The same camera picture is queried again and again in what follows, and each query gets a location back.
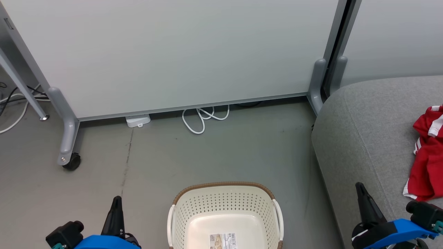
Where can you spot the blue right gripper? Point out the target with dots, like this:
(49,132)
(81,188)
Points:
(391,233)

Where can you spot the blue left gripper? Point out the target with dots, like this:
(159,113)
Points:
(104,242)

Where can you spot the basket barcode sticker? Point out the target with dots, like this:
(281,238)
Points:
(223,241)

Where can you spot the cream perforated laundry basket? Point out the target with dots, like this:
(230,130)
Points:
(225,207)

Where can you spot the black caster wheel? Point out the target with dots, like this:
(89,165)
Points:
(72,162)

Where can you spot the grey fabric sofa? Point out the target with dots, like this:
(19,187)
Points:
(363,138)

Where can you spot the white power adapter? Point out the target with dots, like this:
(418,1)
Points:
(137,121)

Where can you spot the grey metal table leg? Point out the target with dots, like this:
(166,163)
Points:
(24,90)

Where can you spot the narrow white partition panel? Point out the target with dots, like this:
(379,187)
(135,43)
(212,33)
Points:
(398,34)

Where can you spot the wide white partition panel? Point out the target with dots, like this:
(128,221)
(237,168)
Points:
(173,52)

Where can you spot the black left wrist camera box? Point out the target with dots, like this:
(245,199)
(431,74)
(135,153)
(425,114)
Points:
(64,233)

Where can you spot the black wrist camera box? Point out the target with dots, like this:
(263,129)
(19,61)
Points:
(64,233)
(424,212)

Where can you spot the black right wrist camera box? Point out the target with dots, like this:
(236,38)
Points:
(424,212)

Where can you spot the teal right camera connector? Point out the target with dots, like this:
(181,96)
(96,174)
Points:
(439,226)

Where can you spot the grey partition foot with caster mount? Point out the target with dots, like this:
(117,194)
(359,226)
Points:
(67,131)

